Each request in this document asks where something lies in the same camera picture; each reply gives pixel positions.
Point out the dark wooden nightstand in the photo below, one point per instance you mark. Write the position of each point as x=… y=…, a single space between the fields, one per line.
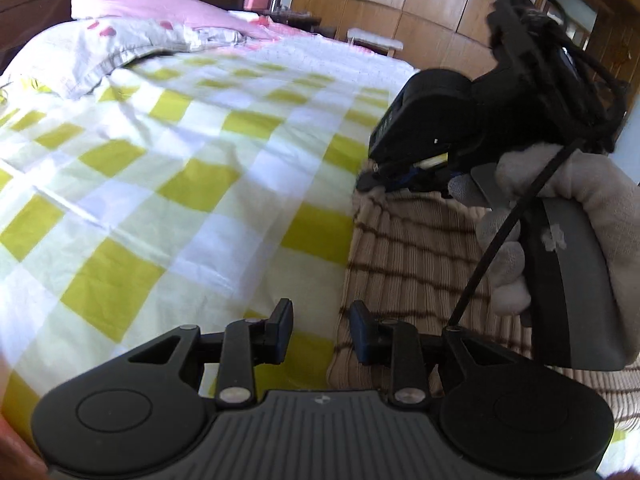
x=295 y=20

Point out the yellow checked blanket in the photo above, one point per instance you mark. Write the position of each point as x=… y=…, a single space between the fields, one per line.
x=150 y=160

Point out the wooden stool with white cushion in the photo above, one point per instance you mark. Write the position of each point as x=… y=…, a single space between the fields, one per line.
x=375 y=37

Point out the beige striped knit sweater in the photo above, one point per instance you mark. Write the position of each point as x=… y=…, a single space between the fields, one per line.
x=410 y=260

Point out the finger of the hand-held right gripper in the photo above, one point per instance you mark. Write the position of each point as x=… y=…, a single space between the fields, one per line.
x=400 y=180

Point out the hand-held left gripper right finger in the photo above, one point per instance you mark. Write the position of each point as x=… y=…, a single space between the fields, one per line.
x=358 y=334

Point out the grey pillow with pink prints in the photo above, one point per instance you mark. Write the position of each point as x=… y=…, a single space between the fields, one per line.
x=100 y=45

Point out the person's right hand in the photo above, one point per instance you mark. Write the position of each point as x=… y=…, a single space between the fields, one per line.
x=590 y=180

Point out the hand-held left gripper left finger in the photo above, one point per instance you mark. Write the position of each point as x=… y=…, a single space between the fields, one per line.
x=285 y=332

